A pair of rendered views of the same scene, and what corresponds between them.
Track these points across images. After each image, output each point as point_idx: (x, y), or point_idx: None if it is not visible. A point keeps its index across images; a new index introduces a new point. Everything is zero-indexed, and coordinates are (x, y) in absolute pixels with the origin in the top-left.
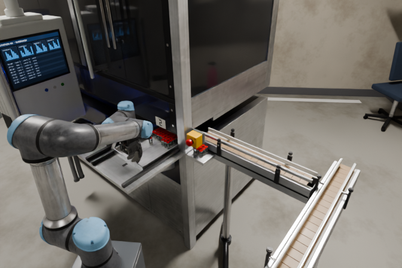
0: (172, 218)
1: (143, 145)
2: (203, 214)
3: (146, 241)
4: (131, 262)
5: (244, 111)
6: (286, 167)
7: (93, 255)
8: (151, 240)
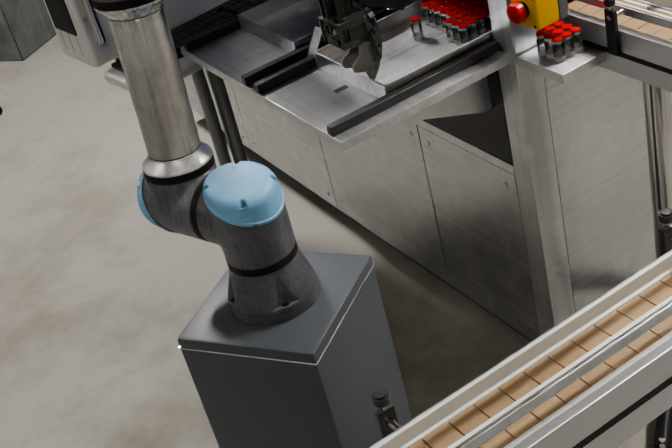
0: (505, 288)
1: (396, 43)
2: (603, 277)
3: (432, 362)
4: (343, 288)
5: None
6: None
7: (248, 238)
8: (447, 358)
